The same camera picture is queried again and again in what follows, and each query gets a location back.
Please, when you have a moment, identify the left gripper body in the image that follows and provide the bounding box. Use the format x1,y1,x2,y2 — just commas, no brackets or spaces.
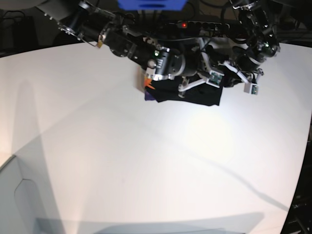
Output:
219,61,264,83

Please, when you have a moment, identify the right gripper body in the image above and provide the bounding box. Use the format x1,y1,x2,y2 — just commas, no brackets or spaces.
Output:
178,41,213,98

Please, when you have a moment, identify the black T-shirt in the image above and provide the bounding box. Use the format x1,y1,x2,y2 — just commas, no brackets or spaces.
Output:
144,71,242,106

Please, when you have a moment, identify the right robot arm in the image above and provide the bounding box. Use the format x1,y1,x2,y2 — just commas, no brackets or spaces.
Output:
37,0,213,93

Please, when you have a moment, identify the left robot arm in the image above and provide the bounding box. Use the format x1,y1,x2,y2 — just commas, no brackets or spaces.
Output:
220,0,280,88

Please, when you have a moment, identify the black power strip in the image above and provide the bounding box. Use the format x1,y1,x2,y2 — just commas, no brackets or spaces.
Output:
168,19,244,37

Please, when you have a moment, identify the blue plastic box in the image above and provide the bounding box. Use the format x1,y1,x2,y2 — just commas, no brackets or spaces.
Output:
117,0,187,11

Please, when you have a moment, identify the black box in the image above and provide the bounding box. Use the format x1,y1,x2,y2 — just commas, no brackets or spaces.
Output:
12,16,39,49

